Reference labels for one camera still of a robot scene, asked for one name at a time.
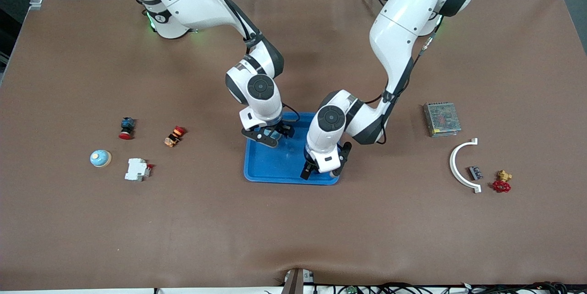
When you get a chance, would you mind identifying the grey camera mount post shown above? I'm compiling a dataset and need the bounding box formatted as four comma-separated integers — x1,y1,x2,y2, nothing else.
282,268,315,294

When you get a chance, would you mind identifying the red button blue body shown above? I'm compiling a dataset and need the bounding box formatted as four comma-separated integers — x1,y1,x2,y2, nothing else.
118,117,136,140

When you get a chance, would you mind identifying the white curved plastic bracket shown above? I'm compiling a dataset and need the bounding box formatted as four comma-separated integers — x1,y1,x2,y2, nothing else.
449,138,482,194

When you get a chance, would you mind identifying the white circuit breaker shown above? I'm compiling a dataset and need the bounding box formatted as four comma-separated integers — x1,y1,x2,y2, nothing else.
124,158,154,182

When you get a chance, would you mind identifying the red orange emergency stop button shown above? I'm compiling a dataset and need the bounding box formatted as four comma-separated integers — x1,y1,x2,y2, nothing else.
164,126,187,148

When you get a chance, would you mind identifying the black cable bundle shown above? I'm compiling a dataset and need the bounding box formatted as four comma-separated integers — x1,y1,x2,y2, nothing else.
316,281,587,294

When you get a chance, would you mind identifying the blue plastic tray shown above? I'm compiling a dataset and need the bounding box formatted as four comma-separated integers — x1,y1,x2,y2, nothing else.
243,111,341,186

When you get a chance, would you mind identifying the metal mesh power supply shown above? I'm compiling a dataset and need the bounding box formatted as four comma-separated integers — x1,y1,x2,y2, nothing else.
422,102,462,138

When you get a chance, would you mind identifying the brass valve red handwheel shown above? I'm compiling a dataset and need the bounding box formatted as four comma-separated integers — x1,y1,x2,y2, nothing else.
492,170,513,194

